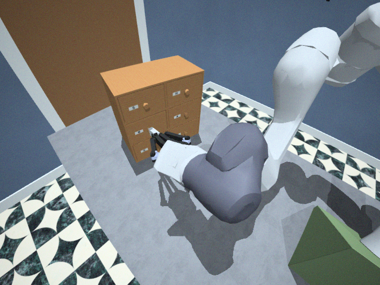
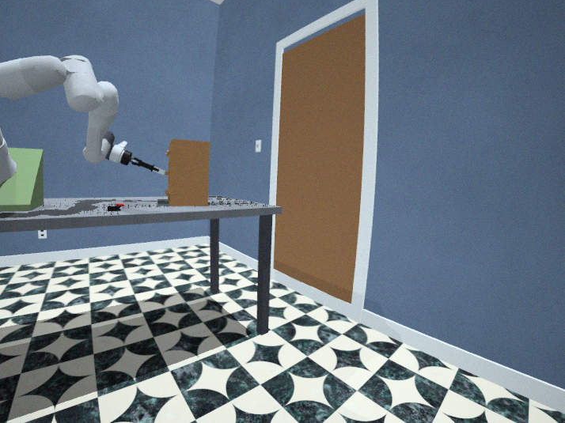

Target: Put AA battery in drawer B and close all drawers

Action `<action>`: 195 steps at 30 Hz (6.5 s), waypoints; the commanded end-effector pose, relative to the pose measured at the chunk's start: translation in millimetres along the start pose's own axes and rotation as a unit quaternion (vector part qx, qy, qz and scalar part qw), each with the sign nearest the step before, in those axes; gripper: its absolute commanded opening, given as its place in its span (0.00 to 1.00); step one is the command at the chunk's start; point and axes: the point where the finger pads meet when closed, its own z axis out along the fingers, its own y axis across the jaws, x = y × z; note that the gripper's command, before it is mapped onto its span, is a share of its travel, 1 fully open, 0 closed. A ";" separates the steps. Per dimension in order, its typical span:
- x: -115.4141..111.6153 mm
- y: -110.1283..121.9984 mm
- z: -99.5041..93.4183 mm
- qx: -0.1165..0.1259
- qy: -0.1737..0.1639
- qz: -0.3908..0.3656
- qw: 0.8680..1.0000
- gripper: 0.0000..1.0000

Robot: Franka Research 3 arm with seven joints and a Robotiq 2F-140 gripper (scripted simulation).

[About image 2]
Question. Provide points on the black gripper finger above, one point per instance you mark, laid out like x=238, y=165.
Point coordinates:
x=145, y=165

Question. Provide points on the brown wooden chest of drawers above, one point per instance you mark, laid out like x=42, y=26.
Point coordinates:
x=189, y=173

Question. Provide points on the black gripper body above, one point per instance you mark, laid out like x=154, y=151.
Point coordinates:
x=126, y=157

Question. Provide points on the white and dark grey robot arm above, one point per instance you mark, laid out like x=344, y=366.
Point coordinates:
x=28, y=76

